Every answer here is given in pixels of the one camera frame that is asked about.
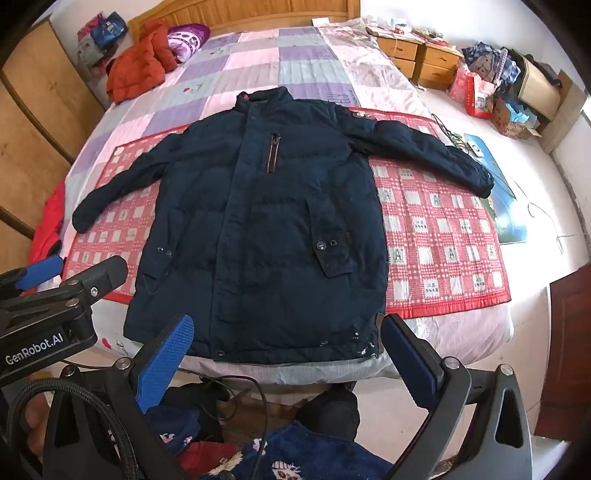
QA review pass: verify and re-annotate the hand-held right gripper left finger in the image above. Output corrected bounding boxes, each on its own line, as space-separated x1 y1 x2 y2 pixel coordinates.
44 315 195 480

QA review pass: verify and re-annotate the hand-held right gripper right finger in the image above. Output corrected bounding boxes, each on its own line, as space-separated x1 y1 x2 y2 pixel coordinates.
379 313 543 480

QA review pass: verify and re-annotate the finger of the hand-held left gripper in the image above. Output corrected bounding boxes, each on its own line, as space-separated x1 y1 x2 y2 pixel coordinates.
60 255 129 300
0 255 64 297

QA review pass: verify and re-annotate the navy padded jacket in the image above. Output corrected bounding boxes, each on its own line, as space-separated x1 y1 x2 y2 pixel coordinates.
72 88 495 366

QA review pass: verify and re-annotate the pile of blue clothes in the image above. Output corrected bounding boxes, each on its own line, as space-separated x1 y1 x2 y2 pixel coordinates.
462 42 522 86

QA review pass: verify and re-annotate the red cloth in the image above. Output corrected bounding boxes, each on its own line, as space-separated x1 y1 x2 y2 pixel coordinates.
30 180 68 271

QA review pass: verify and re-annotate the person's blue printed fleece clothing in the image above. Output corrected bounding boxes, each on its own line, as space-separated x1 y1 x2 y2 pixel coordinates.
148 406 395 480

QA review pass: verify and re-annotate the red checked mat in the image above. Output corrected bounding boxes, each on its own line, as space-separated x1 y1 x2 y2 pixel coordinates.
61 107 512 320

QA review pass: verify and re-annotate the wooden wardrobe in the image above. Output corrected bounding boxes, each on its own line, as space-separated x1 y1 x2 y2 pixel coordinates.
0 16 106 232

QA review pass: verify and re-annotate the wooden door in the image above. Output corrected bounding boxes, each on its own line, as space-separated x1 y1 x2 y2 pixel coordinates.
536 267 591 439

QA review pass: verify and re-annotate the blue poster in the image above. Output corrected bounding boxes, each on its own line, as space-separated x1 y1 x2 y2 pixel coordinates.
462 133 528 244

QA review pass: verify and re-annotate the orange padded jacket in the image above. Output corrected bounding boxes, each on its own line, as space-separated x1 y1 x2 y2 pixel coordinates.
106 21 178 104

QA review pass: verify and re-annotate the blue and red bag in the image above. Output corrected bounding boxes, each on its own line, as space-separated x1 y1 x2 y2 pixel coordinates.
78 11 127 51

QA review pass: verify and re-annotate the purple floral pillow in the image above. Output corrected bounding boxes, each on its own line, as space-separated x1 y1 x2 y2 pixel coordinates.
166 24 212 64

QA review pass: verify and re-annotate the pastel patchwork quilt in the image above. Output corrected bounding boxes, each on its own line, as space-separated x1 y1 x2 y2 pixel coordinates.
44 25 515 384

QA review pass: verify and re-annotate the open cardboard box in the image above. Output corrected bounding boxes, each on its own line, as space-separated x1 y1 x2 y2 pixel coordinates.
490 95 543 140

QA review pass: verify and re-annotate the red gift bag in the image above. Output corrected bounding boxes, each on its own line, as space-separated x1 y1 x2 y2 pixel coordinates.
450 65 499 121

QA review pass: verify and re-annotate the wooden nightstand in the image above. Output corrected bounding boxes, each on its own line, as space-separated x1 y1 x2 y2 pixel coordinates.
376 33 424 84
414 42 464 92

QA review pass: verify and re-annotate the wooden bed headboard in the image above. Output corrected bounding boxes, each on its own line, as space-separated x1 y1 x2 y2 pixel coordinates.
127 0 362 35

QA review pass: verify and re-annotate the black braided cable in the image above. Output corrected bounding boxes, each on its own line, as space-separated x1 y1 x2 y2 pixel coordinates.
6 375 139 480

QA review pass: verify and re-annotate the thin black cable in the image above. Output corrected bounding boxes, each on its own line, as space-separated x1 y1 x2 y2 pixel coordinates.
198 375 271 480

